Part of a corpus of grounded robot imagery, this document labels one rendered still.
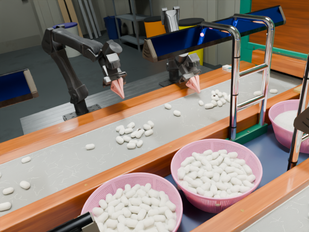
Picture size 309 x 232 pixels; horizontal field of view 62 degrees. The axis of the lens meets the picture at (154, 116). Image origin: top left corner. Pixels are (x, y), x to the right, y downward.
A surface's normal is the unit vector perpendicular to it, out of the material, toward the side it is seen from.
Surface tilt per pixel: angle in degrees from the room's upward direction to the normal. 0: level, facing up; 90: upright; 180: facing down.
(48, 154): 0
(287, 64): 90
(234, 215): 0
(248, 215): 0
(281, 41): 90
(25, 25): 90
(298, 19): 90
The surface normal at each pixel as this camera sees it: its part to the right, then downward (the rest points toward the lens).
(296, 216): -0.11, -0.86
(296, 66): -0.86, 0.33
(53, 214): 0.49, 0.39
